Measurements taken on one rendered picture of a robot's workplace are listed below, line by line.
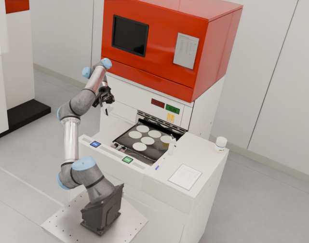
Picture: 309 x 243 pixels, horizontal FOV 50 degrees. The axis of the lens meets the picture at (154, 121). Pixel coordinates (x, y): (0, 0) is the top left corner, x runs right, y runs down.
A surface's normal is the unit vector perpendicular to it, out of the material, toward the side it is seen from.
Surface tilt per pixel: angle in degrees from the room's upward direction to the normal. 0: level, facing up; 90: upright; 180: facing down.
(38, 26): 90
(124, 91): 90
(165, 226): 90
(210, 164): 0
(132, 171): 90
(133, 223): 0
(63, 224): 0
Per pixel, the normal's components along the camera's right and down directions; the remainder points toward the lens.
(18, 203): 0.14, -0.85
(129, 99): -0.50, 0.39
